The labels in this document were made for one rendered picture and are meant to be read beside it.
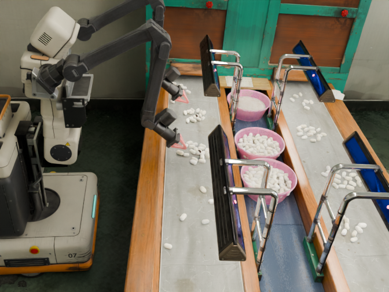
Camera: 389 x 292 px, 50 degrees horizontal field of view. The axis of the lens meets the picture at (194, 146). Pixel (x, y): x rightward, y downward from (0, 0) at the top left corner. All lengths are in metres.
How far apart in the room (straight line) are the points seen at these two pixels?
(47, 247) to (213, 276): 1.07
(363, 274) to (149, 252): 0.81
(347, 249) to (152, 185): 0.85
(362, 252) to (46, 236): 1.55
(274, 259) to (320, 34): 1.59
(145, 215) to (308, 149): 0.99
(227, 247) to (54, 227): 1.38
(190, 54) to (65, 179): 1.12
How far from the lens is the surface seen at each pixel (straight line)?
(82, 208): 2.50
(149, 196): 1.83
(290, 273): 1.76
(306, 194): 1.97
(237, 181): 1.95
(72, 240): 2.35
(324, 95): 2.12
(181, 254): 1.65
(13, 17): 3.67
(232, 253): 1.23
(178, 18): 2.69
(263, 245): 1.56
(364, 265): 1.80
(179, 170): 2.01
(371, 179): 1.64
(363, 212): 2.03
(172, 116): 1.91
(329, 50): 2.92
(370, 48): 4.16
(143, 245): 1.64
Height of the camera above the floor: 2.01
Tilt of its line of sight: 36 degrees down
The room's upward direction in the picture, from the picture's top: 5 degrees clockwise
